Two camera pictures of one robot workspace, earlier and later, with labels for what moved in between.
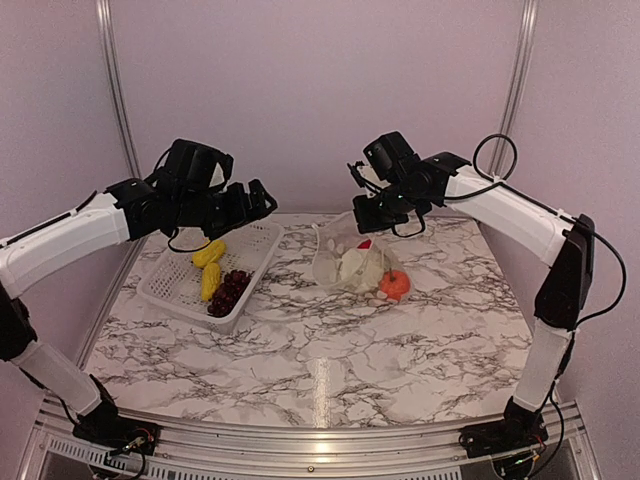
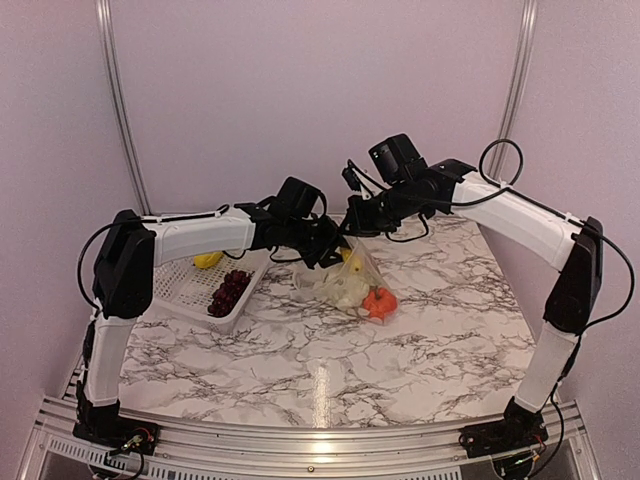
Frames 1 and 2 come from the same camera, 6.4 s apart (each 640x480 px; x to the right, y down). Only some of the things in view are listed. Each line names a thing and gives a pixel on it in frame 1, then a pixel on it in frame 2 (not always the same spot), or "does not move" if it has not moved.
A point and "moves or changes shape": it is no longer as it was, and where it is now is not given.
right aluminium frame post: (512, 88) does not move
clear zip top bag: (350, 261) moves or changes shape
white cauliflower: (361, 269) to (349, 292)
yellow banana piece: (211, 253) does not move
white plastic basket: (173, 284) does not move
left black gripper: (241, 213) to (332, 243)
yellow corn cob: (210, 280) to (353, 260)
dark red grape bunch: (227, 295) does not move
